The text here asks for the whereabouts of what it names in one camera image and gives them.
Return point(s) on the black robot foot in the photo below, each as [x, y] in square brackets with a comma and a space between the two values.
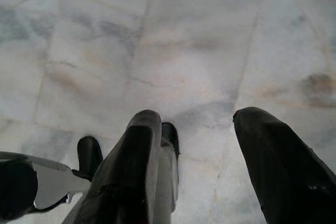
[89, 155]
[170, 134]

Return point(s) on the black robot right foot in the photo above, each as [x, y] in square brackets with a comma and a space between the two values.
[170, 134]

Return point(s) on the grey robot right leg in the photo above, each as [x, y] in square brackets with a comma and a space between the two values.
[168, 176]

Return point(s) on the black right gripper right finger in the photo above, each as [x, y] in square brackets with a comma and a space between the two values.
[283, 171]

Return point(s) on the black robot left foot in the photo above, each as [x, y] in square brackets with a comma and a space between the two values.
[89, 155]

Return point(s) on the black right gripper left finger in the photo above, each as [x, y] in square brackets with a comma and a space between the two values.
[126, 171]

